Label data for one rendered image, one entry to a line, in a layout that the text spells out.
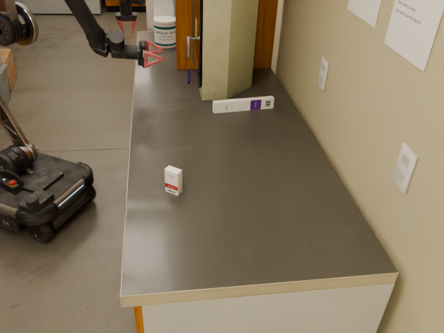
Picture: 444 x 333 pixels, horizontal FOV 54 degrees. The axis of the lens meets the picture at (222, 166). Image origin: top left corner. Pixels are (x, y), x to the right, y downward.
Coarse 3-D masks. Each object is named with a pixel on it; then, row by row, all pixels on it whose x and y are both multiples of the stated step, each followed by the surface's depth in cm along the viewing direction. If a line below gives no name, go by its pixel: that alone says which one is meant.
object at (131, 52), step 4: (124, 48) 175; (128, 48) 175; (132, 48) 175; (136, 48) 176; (140, 48) 176; (124, 52) 175; (128, 52) 175; (132, 52) 175; (136, 52) 176; (140, 52) 173; (128, 56) 176; (132, 56) 176; (136, 56) 176; (140, 64) 176
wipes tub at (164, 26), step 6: (156, 18) 240; (162, 18) 241; (168, 18) 241; (174, 18) 242; (156, 24) 239; (162, 24) 237; (168, 24) 238; (174, 24) 240; (156, 30) 241; (162, 30) 239; (168, 30) 239; (174, 30) 242; (156, 36) 243; (162, 36) 241; (168, 36) 241; (174, 36) 244; (156, 42) 245; (162, 42) 243; (168, 42) 243; (174, 42) 245
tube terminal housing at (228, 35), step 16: (208, 0) 167; (224, 0) 168; (240, 0) 173; (256, 0) 182; (208, 16) 171; (224, 16) 171; (240, 16) 177; (256, 16) 187; (208, 32) 174; (224, 32) 175; (240, 32) 182; (208, 48) 178; (224, 48) 179; (240, 48) 186; (208, 64) 182; (224, 64) 183; (240, 64) 191; (208, 80) 186; (224, 80) 187; (240, 80) 196; (208, 96) 190; (224, 96) 191
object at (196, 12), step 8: (200, 0) 167; (200, 8) 169; (200, 16) 171; (200, 24) 173; (200, 32) 174; (200, 40) 176; (200, 48) 178; (200, 56) 180; (200, 64) 182; (200, 72) 184; (200, 80) 186
